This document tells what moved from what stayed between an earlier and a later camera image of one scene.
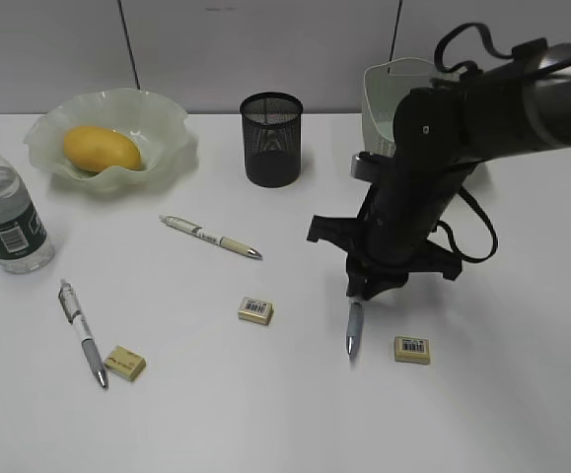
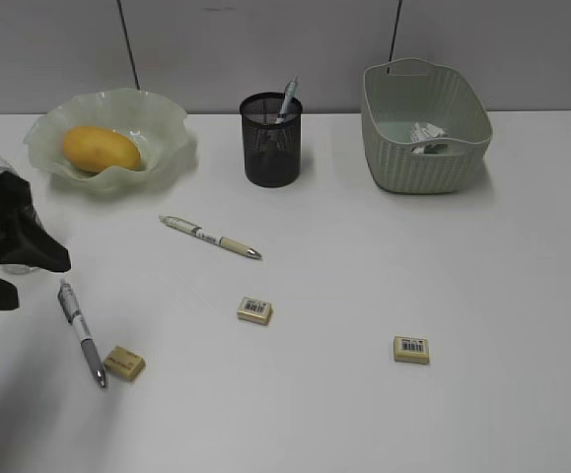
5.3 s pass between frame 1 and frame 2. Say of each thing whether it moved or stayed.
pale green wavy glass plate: stayed
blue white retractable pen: moved
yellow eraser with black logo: stayed
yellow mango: stayed
